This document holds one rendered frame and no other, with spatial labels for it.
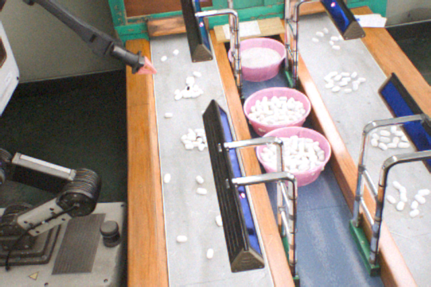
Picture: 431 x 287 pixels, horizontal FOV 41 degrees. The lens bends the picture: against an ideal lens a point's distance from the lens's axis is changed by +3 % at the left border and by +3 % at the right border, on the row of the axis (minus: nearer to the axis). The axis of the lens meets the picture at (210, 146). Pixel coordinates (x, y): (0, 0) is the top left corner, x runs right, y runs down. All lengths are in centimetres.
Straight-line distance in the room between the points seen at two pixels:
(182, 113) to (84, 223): 59
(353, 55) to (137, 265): 144
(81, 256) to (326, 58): 137
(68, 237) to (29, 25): 188
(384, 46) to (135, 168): 127
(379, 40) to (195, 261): 145
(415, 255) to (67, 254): 123
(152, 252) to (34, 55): 241
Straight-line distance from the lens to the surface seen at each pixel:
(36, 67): 403
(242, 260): 133
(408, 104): 177
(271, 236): 180
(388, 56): 265
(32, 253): 227
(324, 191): 207
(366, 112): 234
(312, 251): 188
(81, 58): 397
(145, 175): 206
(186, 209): 194
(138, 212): 192
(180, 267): 178
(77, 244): 229
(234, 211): 140
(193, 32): 219
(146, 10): 287
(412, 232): 189
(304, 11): 292
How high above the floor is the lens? 210
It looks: 39 degrees down
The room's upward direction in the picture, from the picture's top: 6 degrees counter-clockwise
